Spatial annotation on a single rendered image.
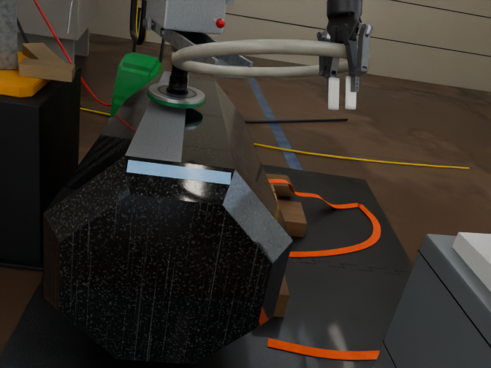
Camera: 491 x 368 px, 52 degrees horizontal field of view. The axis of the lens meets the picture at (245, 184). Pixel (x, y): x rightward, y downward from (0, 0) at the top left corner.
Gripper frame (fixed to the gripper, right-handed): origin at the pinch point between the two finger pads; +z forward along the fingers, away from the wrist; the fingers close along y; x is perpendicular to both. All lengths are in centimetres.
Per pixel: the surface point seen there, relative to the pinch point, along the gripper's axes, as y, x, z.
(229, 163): 49, -9, 18
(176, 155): 59, 4, 16
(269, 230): 42, -20, 39
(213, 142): 64, -14, 12
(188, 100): 84, -18, -3
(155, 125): 80, -1, 7
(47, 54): 160, 5, -25
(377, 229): 99, -164, 66
